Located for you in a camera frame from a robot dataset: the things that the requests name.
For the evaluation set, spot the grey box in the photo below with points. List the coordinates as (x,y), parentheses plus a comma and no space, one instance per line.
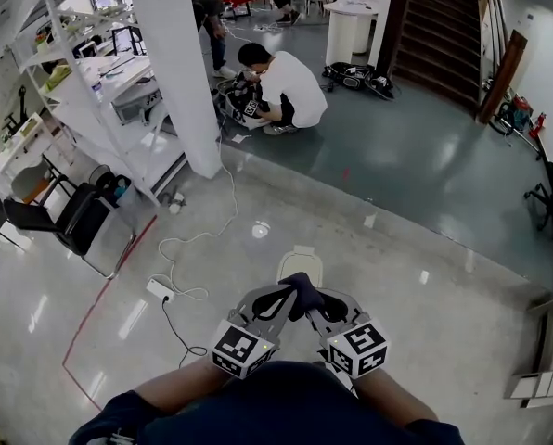
(132,107)

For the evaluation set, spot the white side table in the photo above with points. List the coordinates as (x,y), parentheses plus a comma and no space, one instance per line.
(26,132)

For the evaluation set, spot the red and teal vacuum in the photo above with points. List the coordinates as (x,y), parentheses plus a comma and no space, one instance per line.
(520,109)

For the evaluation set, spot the black office chair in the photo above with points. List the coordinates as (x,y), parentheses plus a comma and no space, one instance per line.
(543,195)

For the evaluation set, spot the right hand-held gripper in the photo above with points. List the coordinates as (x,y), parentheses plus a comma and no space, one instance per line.
(360,346)

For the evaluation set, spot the red fire extinguisher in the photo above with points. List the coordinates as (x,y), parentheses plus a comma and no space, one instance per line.
(537,125)

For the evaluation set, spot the dark wooden staircase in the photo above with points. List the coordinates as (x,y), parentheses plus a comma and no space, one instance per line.
(429,26)

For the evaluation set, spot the white square pillar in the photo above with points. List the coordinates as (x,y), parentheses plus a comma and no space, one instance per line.
(174,63)

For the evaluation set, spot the brown wooden post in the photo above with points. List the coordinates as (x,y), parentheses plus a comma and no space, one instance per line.
(504,72)

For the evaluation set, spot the white shelving unit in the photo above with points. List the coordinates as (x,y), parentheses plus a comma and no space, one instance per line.
(119,70)

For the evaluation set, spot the black chair with metal frame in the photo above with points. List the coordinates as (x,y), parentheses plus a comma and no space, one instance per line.
(79,225)

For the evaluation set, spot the person's left forearm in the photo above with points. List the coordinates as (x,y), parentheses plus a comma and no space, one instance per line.
(179,385)

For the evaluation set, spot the open white case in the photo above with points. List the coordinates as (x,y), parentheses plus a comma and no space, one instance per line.
(239,114)

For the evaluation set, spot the beige plastic trash bin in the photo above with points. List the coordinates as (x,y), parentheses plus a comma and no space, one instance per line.
(299,262)

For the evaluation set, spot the person's right forearm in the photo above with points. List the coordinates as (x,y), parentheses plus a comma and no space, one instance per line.
(392,394)

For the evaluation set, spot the black mesh waste bin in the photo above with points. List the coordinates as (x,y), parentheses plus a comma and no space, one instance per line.
(101,174)

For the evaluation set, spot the small white floor object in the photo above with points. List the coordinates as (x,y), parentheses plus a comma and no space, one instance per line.
(176,200)

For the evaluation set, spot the white power strip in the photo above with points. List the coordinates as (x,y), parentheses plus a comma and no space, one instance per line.
(158,288)

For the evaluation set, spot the dark blue cloth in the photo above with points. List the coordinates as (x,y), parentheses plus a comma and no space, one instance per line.
(304,290)

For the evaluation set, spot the black bag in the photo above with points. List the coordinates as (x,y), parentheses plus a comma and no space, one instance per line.
(351,74)

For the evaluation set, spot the grey shelf unit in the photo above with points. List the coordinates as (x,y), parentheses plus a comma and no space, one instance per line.
(550,341)

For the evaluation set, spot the grey bin with black liner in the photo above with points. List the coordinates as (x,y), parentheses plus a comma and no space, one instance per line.
(125,197)

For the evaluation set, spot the white paper sheet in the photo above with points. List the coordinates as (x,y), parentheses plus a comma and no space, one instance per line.
(239,139)

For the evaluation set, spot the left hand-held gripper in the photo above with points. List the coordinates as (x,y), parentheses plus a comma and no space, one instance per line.
(239,346)

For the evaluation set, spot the white round table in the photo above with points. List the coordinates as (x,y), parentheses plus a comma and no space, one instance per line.
(346,30)

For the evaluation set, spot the person's dark blue clothing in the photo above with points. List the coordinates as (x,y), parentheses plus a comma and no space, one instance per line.
(286,406)

